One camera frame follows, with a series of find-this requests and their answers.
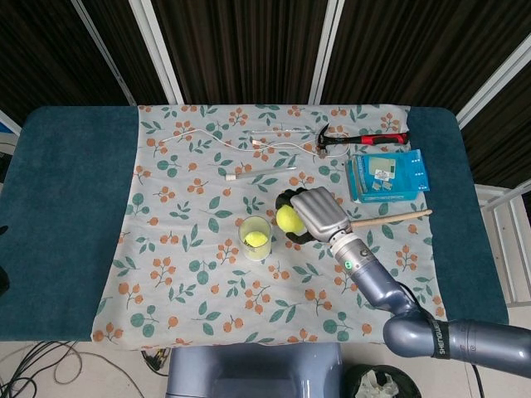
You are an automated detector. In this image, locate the clear plastic cup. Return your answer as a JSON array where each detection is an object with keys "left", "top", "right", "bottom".
[{"left": 237, "top": 216, "right": 273, "bottom": 262}]

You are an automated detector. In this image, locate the black waste bin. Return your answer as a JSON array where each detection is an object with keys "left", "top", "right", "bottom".
[{"left": 343, "top": 363, "right": 422, "bottom": 398}]

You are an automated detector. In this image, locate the red black claw hammer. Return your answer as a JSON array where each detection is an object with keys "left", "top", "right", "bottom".
[{"left": 314, "top": 123, "right": 411, "bottom": 159}]

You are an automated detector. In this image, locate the yellow tennis ball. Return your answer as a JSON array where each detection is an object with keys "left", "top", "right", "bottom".
[
  {"left": 275, "top": 206, "right": 305, "bottom": 233},
  {"left": 243, "top": 231, "right": 268, "bottom": 248}
]

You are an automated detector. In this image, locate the teal table cover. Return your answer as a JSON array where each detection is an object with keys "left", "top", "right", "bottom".
[{"left": 0, "top": 105, "right": 509, "bottom": 344}]

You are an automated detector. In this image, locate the floor cable bundle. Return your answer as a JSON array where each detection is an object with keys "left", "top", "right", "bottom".
[{"left": 0, "top": 339, "right": 171, "bottom": 398}]

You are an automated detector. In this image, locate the floral tablecloth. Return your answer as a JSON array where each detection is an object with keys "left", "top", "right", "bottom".
[{"left": 90, "top": 104, "right": 451, "bottom": 347}]

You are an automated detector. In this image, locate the white metal rack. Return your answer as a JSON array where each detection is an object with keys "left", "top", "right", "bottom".
[{"left": 474, "top": 183, "right": 531, "bottom": 308}]

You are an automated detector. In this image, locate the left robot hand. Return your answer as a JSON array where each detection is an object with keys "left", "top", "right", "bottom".
[{"left": 0, "top": 224, "right": 10, "bottom": 296}]

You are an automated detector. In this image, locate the wooden stick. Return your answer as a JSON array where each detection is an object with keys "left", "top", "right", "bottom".
[{"left": 349, "top": 209, "right": 433, "bottom": 228}]

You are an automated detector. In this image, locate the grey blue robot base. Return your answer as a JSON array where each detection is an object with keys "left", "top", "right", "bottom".
[{"left": 165, "top": 342, "right": 344, "bottom": 398}]

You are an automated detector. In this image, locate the white capped grey pen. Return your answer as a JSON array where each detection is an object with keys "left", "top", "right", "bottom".
[{"left": 224, "top": 166, "right": 298, "bottom": 182}]

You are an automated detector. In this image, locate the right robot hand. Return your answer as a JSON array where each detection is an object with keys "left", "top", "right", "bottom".
[{"left": 274, "top": 186, "right": 353, "bottom": 245}]

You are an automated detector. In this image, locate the white usb cable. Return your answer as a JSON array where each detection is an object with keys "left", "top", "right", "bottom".
[{"left": 157, "top": 127, "right": 350, "bottom": 158}]

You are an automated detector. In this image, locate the blue product box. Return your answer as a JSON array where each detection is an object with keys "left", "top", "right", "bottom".
[{"left": 345, "top": 148, "right": 431, "bottom": 204}]

